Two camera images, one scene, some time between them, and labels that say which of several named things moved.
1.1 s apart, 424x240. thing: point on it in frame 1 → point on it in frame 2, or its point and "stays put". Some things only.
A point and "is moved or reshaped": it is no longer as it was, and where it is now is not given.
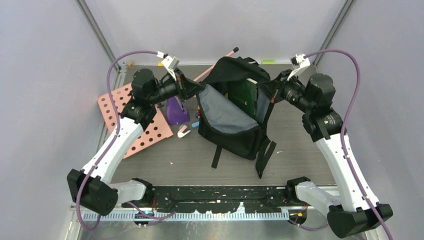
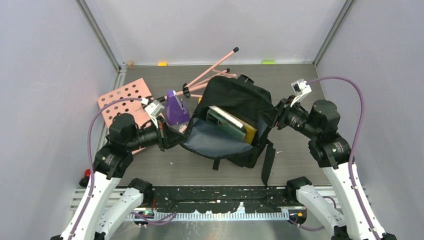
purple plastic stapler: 176,112 stays put
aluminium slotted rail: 131,216 stays put
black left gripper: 185,87 → 168,137
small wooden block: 130,64 stays put
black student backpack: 232,106 is moved or reshaped
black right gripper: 274,88 → 283,113
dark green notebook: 244,93 → 229,123
